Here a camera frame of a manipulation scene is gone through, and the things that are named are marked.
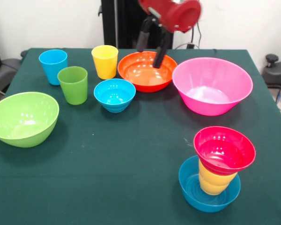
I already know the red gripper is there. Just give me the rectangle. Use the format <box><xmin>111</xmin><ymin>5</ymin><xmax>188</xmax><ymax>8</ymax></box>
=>
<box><xmin>137</xmin><ymin>0</ymin><xmax>202</xmax><ymax>69</ymax></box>

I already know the large pink bowl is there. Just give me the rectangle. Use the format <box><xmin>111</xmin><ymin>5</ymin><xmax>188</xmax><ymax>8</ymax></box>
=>
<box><xmin>172</xmin><ymin>57</ymin><xmax>254</xmax><ymax>117</ymax></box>

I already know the small red bowl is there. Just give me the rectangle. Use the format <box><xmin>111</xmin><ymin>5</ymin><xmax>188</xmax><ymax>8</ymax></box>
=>
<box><xmin>193</xmin><ymin>126</ymin><xmax>257</xmax><ymax>176</ymax></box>

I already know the dark blue bowl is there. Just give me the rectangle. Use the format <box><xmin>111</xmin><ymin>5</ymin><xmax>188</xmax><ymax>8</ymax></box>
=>
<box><xmin>178</xmin><ymin>155</ymin><xmax>241</xmax><ymax>213</ymax></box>

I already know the short yellow cup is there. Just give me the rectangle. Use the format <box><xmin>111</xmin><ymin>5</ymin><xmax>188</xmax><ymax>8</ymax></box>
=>
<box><xmin>198</xmin><ymin>159</ymin><xmax>238</xmax><ymax>188</ymax></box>
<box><xmin>199</xmin><ymin>174</ymin><xmax>230</xmax><ymax>196</ymax></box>

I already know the orange bowl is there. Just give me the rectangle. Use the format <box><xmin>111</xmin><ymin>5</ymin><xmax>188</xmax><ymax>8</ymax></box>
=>
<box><xmin>117</xmin><ymin>51</ymin><xmax>178</xmax><ymax>93</ymax></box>

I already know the tall yellow cup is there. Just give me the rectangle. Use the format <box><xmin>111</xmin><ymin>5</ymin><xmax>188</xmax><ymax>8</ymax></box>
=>
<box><xmin>91</xmin><ymin>45</ymin><xmax>119</xmax><ymax>80</ymax></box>

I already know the green cup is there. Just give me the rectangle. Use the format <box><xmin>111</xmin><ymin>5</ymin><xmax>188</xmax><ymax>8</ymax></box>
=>
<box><xmin>57</xmin><ymin>66</ymin><xmax>89</xmax><ymax>105</ymax></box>

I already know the blue cup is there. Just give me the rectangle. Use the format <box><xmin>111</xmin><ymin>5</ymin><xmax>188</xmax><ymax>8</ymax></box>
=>
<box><xmin>38</xmin><ymin>49</ymin><xmax>68</xmax><ymax>86</ymax></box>

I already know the dark green table cloth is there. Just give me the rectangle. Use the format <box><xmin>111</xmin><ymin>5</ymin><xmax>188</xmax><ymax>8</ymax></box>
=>
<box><xmin>0</xmin><ymin>48</ymin><xmax>281</xmax><ymax>225</ymax></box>

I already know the large green bowl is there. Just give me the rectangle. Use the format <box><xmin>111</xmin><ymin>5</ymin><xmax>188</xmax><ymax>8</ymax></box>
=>
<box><xmin>0</xmin><ymin>91</ymin><xmax>60</xmax><ymax>148</ymax></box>

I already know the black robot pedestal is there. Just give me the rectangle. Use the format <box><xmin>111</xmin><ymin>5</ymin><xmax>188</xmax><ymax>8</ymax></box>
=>
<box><xmin>100</xmin><ymin>0</ymin><xmax>180</xmax><ymax>49</ymax></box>

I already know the black hanging cable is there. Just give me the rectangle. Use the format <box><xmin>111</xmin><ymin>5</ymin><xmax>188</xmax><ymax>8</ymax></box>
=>
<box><xmin>191</xmin><ymin>21</ymin><xmax>203</xmax><ymax>49</ymax></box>

